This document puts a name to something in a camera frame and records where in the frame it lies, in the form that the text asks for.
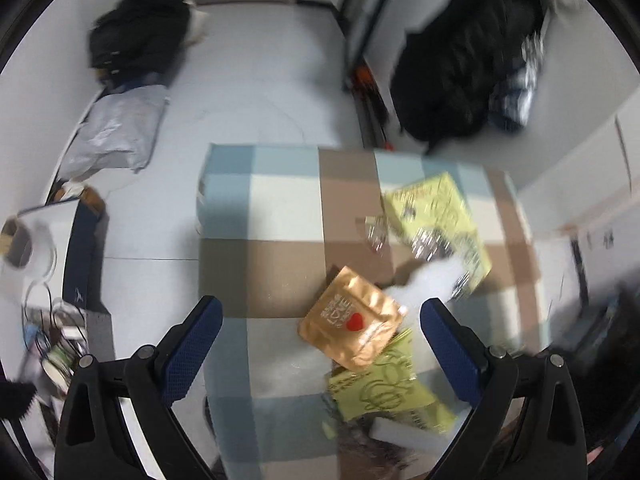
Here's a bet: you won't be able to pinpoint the white round container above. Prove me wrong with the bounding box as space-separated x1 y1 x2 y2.
5 225 59 306

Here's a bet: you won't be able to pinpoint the grey cup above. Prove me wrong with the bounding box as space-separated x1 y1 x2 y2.
0 217 32 269

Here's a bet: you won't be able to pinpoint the brown paper bag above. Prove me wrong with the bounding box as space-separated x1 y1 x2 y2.
52 182 107 222

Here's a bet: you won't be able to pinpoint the white foam piece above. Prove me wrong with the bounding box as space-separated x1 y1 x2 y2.
385 255 474 322

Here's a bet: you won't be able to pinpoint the black jacket pile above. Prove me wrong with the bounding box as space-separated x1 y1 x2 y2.
89 0 194 87

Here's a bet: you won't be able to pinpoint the clear crinkled wrapper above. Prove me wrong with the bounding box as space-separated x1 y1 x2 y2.
330 415 426 472

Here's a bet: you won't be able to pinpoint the navy box with white lid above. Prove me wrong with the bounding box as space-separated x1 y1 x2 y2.
17 197 99 312

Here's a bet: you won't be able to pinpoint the black metal floor rack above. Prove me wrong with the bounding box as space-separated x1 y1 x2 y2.
340 0 407 152

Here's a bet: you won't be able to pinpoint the checkered tablecloth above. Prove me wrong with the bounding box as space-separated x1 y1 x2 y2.
196 142 552 480

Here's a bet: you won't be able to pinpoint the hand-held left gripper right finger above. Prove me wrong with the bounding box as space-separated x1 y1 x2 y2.
420 297 589 480

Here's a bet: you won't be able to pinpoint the grey speckled box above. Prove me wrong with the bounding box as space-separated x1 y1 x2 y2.
22 305 114 402

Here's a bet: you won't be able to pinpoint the large gold snack packet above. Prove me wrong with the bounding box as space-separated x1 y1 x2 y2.
298 265 407 374

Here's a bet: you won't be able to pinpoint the dark blue cloth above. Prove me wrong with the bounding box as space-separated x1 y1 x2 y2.
125 74 166 90

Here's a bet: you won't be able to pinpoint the black hanging coat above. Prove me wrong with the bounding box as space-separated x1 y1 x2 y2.
390 0 549 154

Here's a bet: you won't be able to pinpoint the grey plastic mailing bag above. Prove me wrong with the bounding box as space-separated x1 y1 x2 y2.
59 85 170 182

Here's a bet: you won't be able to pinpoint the white pillow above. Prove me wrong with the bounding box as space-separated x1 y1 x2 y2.
185 2 210 44

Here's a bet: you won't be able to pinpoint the yellow printed wrapper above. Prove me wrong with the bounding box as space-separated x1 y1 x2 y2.
382 171 494 302
322 327 459 434

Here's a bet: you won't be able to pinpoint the clear plastic wrapper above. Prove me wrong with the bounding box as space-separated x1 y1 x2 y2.
355 215 392 254

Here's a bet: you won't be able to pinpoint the white foam bar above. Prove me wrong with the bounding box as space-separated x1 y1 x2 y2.
369 410 454 454

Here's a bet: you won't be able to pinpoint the silver folding umbrella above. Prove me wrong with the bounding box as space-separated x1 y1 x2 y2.
487 30 547 134

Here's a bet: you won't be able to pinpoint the black cables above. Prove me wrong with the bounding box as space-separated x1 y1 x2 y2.
20 280 92 362

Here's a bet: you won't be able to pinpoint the patterned paper cup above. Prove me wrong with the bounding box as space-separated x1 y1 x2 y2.
40 345 77 387

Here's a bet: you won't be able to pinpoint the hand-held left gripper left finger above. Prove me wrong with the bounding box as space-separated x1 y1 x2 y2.
54 296 224 480

